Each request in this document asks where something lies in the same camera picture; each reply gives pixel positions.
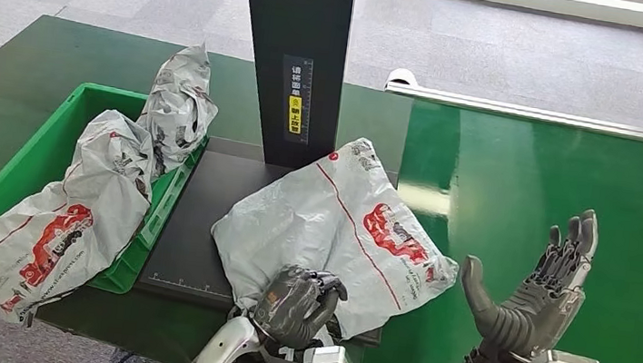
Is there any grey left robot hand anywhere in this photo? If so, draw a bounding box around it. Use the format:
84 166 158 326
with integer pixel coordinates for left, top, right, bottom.
248 260 352 357

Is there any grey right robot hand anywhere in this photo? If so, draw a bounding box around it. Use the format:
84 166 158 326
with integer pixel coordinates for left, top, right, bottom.
451 195 603 363

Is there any grey package with black logo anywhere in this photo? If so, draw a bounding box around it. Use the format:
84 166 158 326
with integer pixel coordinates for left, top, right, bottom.
199 121 475 354

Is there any green conveyor belt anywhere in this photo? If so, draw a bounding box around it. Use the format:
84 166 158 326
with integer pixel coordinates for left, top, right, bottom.
361 93 643 363

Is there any grey package with red print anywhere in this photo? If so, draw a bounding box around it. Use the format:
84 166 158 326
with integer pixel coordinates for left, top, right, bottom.
0 96 163 340

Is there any crumpled grey printed package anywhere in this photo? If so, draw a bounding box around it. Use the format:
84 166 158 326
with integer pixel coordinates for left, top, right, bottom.
129 35 226 184

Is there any black inbound scanner machine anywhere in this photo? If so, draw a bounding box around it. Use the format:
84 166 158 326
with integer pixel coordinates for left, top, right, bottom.
129 0 420 350

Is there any black and yellow label sticker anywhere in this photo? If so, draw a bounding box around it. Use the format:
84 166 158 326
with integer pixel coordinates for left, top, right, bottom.
273 53 318 144

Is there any green plastic crate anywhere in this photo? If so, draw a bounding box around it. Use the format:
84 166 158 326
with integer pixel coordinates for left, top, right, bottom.
0 72 215 304

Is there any silver conveyor side rail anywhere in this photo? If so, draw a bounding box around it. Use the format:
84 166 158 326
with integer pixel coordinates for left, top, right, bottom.
381 66 643 147

